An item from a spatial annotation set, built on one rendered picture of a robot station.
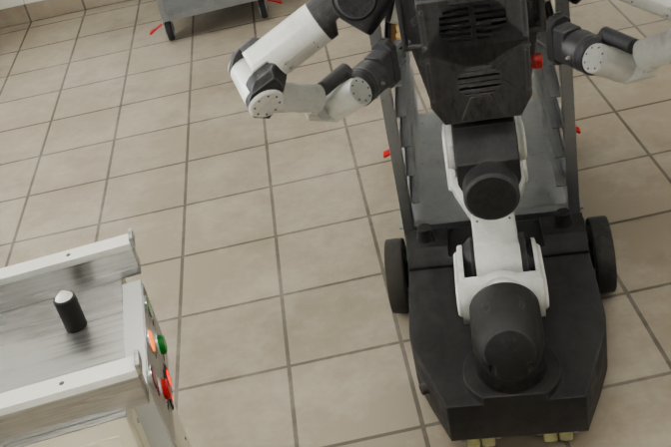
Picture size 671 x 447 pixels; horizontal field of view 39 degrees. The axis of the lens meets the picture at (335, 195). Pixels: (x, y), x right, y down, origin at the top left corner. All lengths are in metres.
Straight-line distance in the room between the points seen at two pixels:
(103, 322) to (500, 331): 0.87
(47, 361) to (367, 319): 1.33
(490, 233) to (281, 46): 0.69
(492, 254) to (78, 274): 1.03
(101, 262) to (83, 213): 1.94
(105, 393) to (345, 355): 1.31
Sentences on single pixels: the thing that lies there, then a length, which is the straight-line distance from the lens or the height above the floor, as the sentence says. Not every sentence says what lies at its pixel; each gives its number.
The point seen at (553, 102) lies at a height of 0.41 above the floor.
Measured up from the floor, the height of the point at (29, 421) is 0.87.
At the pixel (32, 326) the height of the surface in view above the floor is 0.84.
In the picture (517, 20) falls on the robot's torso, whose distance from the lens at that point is 1.76.
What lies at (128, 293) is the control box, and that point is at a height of 0.84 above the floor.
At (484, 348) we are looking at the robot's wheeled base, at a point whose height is 0.32.
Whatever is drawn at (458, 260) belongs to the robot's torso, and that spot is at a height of 0.34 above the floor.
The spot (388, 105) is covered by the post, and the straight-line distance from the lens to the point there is 2.42.
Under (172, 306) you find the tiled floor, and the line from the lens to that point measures 2.82.
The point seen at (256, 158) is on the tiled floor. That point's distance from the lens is 3.41.
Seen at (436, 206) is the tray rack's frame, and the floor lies 0.15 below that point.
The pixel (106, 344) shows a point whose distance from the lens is 1.38.
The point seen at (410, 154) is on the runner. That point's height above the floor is 0.32.
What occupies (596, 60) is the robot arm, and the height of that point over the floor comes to 0.72.
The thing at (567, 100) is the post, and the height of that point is 0.48.
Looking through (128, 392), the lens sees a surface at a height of 0.87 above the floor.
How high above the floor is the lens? 1.67
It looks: 33 degrees down
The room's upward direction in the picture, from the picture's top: 13 degrees counter-clockwise
